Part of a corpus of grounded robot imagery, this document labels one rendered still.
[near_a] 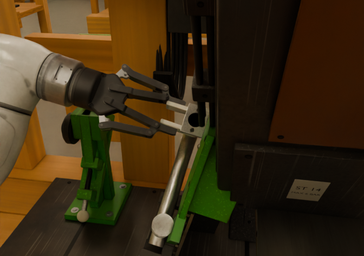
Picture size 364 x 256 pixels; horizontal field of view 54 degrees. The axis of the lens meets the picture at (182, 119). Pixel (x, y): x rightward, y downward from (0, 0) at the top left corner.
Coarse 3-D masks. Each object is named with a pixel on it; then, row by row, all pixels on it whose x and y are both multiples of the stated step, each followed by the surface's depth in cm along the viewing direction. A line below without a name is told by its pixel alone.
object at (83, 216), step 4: (84, 200) 84; (84, 204) 83; (84, 208) 83; (80, 212) 82; (84, 212) 82; (80, 216) 82; (84, 216) 82; (88, 216) 83; (80, 220) 82; (84, 220) 82
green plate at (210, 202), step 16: (208, 128) 54; (208, 144) 52; (208, 160) 55; (192, 176) 55; (208, 176) 56; (192, 192) 56; (208, 192) 57; (224, 192) 57; (192, 208) 59; (208, 208) 59; (224, 208) 58
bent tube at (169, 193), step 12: (192, 108) 64; (192, 120) 69; (192, 132) 62; (180, 144) 74; (192, 144) 73; (180, 156) 74; (180, 168) 74; (168, 180) 74; (180, 180) 73; (168, 192) 72; (168, 204) 71; (156, 240) 69
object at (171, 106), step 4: (168, 104) 65; (172, 104) 65; (176, 104) 65; (168, 108) 67; (172, 108) 66; (176, 108) 66; (180, 108) 65; (184, 108) 65; (180, 112) 67; (184, 112) 66
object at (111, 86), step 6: (114, 84) 65; (114, 90) 64; (120, 90) 65; (126, 90) 65; (132, 90) 65; (138, 90) 65; (132, 96) 66; (138, 96) 65; (144, 96) 65; (150, 96) 65; (156, 96) 65; (162, 96) 65; (168, 96) 65; (156, 102) 67; (162, 102) 67
